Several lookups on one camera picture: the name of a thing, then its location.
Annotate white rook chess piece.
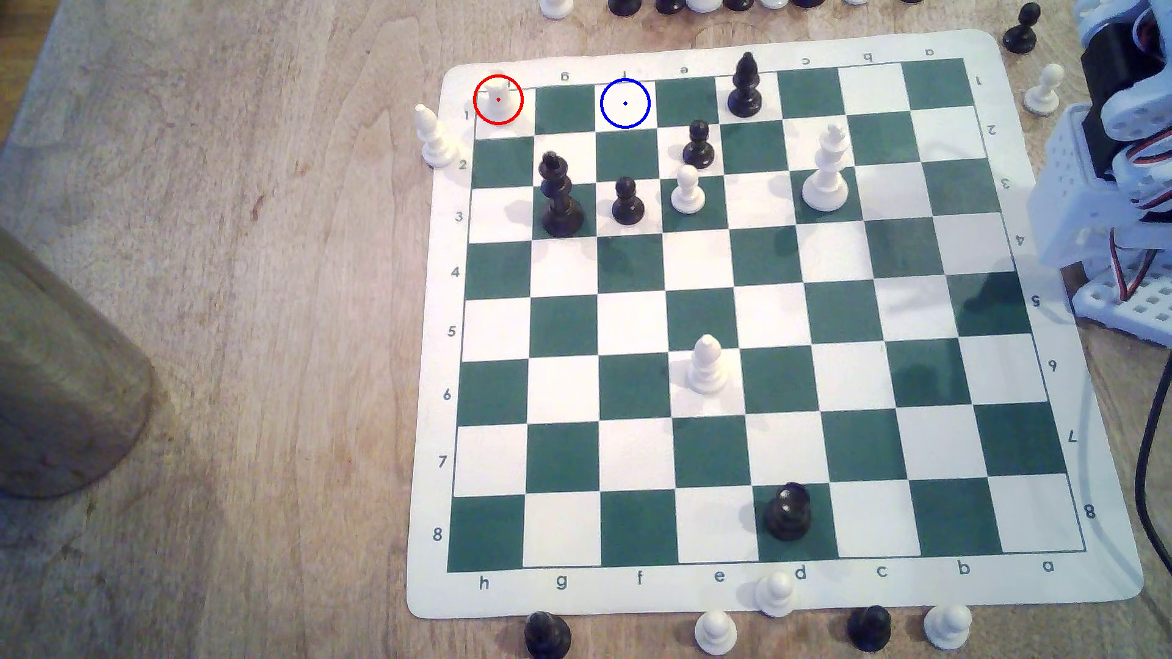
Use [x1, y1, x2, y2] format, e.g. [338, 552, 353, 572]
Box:
[480, 81, 518, 126]

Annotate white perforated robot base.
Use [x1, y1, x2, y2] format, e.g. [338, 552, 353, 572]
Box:
[1069, 264, 1172, 350]

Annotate green white chess mat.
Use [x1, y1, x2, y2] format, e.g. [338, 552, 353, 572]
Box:
[407, 29, 1145, 621]

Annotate black king chess piece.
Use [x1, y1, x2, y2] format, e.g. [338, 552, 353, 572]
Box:
[537, 150, 586, 239]

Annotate black pawn chess piece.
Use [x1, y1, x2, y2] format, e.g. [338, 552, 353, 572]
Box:
[610, 176, 646, 226]
[1002, 2, 1043, 55]
[846, 604, 894, 654]
[681, 119, 717, 170]

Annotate white bishop chess piece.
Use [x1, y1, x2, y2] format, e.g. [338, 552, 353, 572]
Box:
[414, 103, 459, 170]
[685, 334, 731, 397]

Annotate white pawn chess piece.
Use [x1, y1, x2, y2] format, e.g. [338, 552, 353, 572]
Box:
[694, 610, 739, 657]
[670, 164, 708, 216]
[922, 602, 974, 652]
[754, 571, 798, 618]
[1022, 62, 1067, 117]

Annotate black bishop chess piece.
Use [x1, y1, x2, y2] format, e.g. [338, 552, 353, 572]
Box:
[727, 51, 765, 119]

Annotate black pawn on d8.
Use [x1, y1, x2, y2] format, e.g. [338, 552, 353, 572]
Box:
[764, 481, 814, 542]

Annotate blurred brown round object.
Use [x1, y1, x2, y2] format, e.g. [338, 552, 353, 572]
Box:
[0, 227, 156, 501]

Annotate red black servo wire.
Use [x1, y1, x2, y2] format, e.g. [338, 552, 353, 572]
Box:
[1110, 227, 1159, 303]

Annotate black cable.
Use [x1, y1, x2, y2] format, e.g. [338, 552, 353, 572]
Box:
[1132, 351, 1172, 552]

